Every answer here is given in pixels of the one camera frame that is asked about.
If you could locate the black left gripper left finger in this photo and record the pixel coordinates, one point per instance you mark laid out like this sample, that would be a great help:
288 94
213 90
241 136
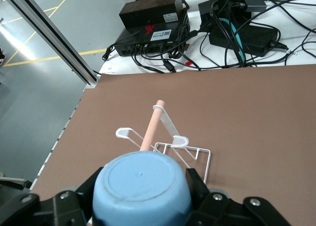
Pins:
49 211

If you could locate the small red clip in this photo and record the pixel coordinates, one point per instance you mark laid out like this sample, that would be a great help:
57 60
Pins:
188 62

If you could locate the aluminium frame post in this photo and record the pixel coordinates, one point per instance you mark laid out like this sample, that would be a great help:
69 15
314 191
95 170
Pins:
50 31

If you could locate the blue plastic cup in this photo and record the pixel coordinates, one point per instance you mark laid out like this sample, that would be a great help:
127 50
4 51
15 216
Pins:
140 186

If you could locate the brown table mat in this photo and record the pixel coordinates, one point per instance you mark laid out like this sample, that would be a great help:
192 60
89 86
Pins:
247 124

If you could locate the black mini computer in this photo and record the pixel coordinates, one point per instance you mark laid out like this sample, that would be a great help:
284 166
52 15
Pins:
133 39

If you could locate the dark brick-shaped box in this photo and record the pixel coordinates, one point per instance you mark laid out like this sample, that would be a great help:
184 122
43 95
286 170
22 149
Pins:
148 11

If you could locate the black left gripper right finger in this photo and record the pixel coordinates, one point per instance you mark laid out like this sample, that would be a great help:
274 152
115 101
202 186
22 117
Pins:
222 211

